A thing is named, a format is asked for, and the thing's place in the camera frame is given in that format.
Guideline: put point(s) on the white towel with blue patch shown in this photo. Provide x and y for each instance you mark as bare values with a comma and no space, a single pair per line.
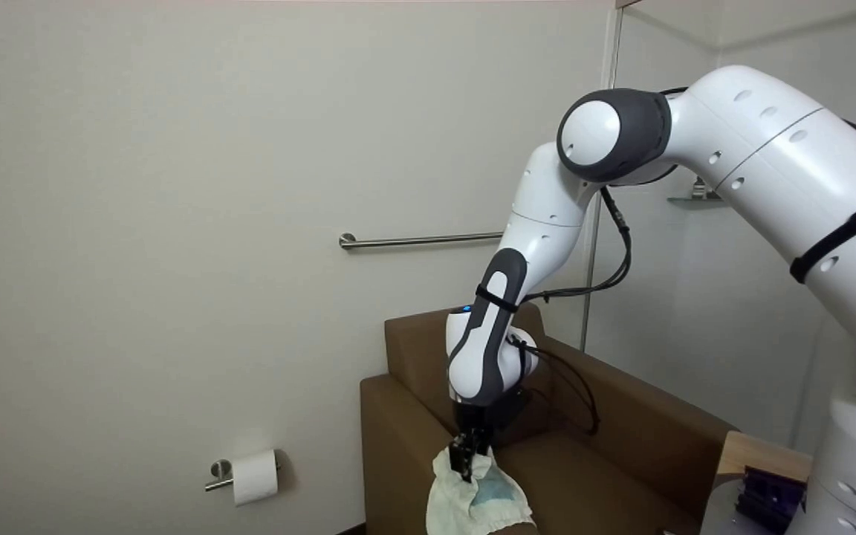
474,500

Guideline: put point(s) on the dark purple clamp block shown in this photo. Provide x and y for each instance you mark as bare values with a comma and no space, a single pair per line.
774,496

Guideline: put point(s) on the metal shower fixture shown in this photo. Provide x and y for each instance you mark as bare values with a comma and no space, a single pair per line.
697,193

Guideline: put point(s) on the metal toilet paper holder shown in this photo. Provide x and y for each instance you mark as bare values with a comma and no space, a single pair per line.
217,474

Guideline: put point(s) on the white shower enclosure frame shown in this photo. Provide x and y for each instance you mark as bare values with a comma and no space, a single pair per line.
606,59

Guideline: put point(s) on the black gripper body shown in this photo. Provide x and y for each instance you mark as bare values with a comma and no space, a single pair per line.
490,417

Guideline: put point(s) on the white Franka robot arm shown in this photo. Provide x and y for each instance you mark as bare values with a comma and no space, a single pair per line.
774,150

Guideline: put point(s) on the wooden side table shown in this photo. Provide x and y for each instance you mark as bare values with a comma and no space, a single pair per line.
758,454

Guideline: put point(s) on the white toilet paper roll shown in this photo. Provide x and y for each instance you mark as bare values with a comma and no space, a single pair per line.
253,475

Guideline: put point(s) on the brown sofa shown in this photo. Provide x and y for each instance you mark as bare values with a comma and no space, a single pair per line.
626,435

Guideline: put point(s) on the metal wall grab bar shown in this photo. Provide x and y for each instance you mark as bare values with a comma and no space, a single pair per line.
418,237

